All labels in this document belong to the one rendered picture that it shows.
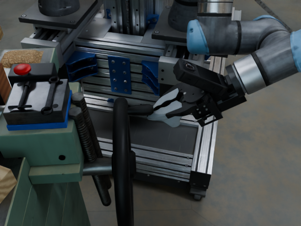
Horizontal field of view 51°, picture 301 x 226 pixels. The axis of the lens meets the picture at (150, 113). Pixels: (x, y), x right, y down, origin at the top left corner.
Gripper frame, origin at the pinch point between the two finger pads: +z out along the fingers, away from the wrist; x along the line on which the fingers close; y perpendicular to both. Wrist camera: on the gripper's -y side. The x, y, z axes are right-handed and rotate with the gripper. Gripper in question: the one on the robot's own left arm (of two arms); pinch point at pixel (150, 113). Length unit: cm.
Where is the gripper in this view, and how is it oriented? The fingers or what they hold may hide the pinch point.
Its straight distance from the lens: 70.0
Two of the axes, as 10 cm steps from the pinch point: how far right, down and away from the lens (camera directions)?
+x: -0.7, -6.9, 7.2
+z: -8.6, 4.1, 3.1
